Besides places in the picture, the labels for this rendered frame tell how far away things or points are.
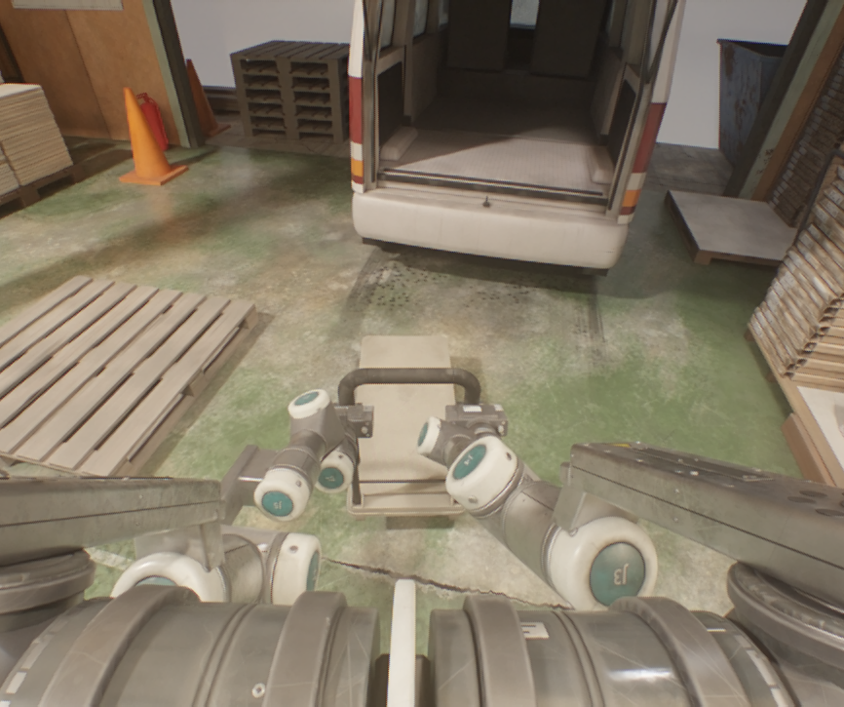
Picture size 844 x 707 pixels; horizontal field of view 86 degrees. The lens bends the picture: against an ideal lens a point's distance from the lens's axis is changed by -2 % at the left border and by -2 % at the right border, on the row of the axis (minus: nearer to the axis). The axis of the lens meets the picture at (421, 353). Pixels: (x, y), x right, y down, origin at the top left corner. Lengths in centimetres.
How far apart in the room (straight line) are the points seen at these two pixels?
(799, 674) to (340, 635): 20
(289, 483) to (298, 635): 53
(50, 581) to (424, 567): 143
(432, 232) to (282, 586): 214
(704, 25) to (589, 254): 410
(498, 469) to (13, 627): 45
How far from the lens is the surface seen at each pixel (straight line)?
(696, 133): 656
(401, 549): 169
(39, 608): 31
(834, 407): 271
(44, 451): 219
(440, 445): 90
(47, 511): 32
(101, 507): 35
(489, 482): 57
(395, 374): 110
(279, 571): 64
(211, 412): 220
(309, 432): 87
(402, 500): 154
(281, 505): 77
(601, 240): 255
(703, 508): 33
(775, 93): 472
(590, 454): 42
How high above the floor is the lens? 151
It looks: 41 degrees down
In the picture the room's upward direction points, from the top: 2 degrees clockwise
